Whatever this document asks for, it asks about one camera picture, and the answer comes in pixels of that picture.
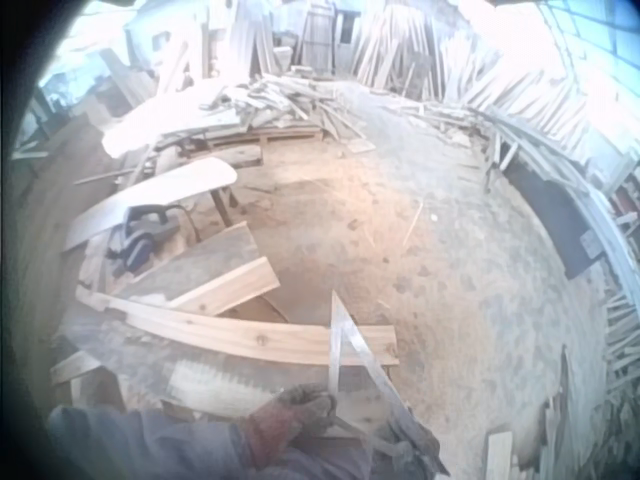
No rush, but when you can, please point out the row of leaning wooden slats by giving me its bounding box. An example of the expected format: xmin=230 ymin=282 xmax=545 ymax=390
xmin=349 ymin=0 xmax=596 ymax=161

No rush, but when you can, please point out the pale rounded wooden board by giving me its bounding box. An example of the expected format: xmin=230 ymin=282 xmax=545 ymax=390
xmin=62 ymin=156 xmax=239 ymax=254

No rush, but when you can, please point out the short pale plank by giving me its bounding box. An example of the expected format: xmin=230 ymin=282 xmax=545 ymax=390
xmin=483 ymin=428 xmax=515 ymax=480

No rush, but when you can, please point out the long side workbench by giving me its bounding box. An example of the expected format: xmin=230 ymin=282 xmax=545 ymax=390
xmin=482 ymin=104 xmax=640 ymax=281

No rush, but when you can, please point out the long wooden plank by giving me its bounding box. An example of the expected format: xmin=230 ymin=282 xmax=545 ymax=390
xmin=74 ymin=285 xmax=401 ymax=367

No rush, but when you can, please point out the person's left hand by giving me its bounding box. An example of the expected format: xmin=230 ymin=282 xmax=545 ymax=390
xmin=243 ymin=382 xmax=337 ymax=470

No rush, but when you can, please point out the pale notched wooden board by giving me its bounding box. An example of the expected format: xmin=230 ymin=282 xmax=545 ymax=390
xmin=167 ymin=359 xmax=296 ymax=419

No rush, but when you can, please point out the small wooden block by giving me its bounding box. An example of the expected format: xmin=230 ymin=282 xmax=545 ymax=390
xmin=48 ymin=349 xmax=104 ymax=387

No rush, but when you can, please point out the metal triangular square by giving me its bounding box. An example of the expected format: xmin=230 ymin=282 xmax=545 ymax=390
xmin=327 ymin=289 xmax=450 ymax=476

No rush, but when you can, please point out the grey workbench top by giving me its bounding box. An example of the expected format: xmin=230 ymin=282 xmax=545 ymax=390
xmin=112 ymin=221 xmax=262 ymax=307

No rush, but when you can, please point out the short wooden board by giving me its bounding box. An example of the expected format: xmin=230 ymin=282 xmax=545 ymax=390
xmin=168 ymin=256 xmax=281 ymax=317

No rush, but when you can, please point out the stack of leaning planks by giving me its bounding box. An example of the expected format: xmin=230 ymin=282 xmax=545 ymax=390
xmin=227 ymin=0 xmax=341 ymax=76

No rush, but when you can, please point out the heap of wood offcuts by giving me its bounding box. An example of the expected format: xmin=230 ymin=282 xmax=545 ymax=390
xmin=198 ymin=73 xmax=379 ymax=154

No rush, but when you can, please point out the wide white board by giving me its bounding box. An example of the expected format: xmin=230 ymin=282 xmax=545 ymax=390
xmin=101 ymin=78 xmax=251 ymax=157

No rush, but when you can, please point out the person's right hand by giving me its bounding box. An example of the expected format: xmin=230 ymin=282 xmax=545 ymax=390
xmin=368 ymin=415 xmax=442 ymax=480

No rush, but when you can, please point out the wooden pallet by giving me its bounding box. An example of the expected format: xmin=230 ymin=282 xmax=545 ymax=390
xmin=207 ymin=124 xmax=326 ymax=151

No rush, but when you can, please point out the heap of scrap wood strips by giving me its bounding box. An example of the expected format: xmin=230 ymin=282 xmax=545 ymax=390
xmin=537 ymin=292 xmax=640 ymax=480

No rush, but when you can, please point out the blue electric planer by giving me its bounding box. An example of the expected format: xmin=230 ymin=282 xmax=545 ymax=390
xmin=106 ymin=203 xmax=182 ymax=274

